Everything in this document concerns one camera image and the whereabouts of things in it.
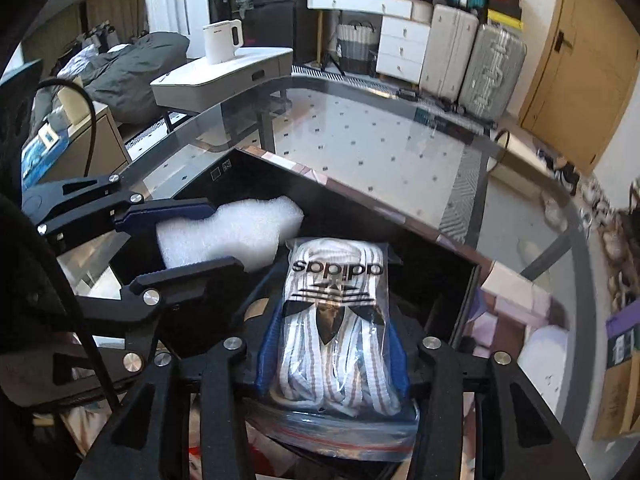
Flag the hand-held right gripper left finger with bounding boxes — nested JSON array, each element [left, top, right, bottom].
[[75, 290, 301, 480]]

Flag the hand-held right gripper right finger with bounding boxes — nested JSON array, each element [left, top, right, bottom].
[[385, 305, 591, 480]]

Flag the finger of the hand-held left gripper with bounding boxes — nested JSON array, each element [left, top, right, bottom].
[[22, 174, 218, 256], [52, 256, 248, 386]]

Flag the bagged white striped shoelaces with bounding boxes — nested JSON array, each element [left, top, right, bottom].
[[272, 237, 406, 418]]

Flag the white foam piece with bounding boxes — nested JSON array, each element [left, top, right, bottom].
[[155, 197, 306, 273]]

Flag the black cardboard box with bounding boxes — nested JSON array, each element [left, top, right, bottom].
[[117, 146, 485, 361]]

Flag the wooden bedside cabinet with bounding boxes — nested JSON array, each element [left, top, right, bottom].
[[37, 102, 132, 186]]

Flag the blue box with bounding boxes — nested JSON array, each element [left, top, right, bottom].
[[22, 125, 68, 188]]

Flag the white side table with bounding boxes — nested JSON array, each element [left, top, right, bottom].
[[150, 46, 294, 153]]

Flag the beige cup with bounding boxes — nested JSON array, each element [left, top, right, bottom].
[[56, 79, 87, 126]]

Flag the dark grey duvet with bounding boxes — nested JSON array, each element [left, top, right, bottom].
[[80, 31, 191, 123]]

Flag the white electric kettle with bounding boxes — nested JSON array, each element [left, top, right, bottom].
[[202, 19, 244, 65]]

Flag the beige curtain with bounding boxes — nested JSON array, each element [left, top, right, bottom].
[[80, 0, 148, 48]]

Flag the dark glass cabinet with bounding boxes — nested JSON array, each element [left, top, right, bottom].
[[207, 0, 301, 61]]

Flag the purple box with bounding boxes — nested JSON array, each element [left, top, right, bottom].
[[605, 302, 640, 376]]

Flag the brown cardboard box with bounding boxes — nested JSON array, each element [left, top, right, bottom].
[[592, 355, 640, 441]]

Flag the shoe rack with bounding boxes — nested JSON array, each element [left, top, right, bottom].
[[580, 180, 640, 311]]

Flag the striped woven basket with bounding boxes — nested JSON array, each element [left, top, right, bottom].
[[336, 19, 378, 75]]

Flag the white dressing desk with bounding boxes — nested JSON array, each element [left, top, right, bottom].
[[306, 0, 435, 73]]

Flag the white drawer cabinet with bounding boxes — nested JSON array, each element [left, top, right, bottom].
[[375, 14, 432, 81]]

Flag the silver suitcase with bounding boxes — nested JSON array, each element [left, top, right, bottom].
[[457, 24, 528, 122]]

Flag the white suitcase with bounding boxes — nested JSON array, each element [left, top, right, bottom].
[[419, 4, 480, 106]]

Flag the wooden door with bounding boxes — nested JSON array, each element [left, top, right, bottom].
[[517, 0, 638, 176]]

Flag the thin black cable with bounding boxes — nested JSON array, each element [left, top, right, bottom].
[[37, 77, 97, 176]]

